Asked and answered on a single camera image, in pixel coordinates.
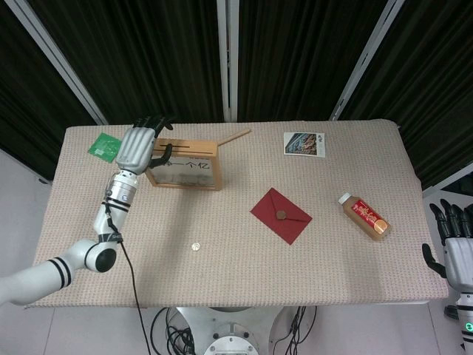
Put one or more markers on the wooden stick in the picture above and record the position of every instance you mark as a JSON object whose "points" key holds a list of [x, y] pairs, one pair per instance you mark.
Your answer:
{"points": [[236, 136]]}

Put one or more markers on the white frame post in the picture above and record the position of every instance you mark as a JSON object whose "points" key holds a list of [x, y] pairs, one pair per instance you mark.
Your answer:
{"points": [[369, 59], [229, 59], [59, 61]]}

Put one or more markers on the wooden coin box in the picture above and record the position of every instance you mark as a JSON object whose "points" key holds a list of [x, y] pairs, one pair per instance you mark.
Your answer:
{"points": [[196, 148]]}

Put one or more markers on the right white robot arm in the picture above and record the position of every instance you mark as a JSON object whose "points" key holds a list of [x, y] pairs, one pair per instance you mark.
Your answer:
{"points": [[465, 318]]}

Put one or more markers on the green foil packet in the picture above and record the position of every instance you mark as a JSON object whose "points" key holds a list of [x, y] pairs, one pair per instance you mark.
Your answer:
{"points": [[101, 147]]}

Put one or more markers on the beige woven tablecloth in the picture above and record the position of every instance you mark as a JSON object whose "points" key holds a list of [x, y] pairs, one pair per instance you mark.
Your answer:
{"points": [[258, 273]]}

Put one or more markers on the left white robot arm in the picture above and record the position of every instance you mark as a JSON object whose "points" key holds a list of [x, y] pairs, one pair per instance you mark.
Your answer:
{"points": [[118, 192]]}

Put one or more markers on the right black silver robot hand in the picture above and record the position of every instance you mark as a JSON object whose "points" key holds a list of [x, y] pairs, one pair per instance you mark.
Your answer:
{"points": [[460, 259]]}

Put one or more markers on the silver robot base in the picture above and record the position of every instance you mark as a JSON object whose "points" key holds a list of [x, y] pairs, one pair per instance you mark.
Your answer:
{"points": [[229, 325]]}

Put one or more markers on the photo postcard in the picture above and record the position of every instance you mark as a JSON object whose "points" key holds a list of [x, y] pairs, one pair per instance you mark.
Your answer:
{"points": [[303, 144]]}

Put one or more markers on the brown drink bottle red label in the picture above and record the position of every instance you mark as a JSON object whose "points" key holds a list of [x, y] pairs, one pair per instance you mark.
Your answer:
{"points": [[366, 218]]}

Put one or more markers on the black curtain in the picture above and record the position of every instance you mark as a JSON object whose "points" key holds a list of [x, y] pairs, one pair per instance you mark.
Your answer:
{"points": [[22, 92], [436, 92], [148, 59], [303, 59]]}

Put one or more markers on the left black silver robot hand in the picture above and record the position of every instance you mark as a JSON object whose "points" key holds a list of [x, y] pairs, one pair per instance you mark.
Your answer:
{"points": [[135, 148]]}

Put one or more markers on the red envelope with seal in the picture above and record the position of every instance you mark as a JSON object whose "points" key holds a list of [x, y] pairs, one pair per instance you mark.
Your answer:
{"points": [[273, 222]]}

